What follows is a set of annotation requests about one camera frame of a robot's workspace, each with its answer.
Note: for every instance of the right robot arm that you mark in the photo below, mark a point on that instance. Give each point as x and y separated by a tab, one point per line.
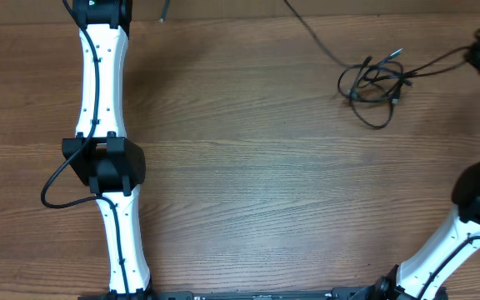
458	238

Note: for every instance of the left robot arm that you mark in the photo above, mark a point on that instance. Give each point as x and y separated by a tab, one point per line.
100	153

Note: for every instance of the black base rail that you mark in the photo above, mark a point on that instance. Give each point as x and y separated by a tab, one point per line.
337	293

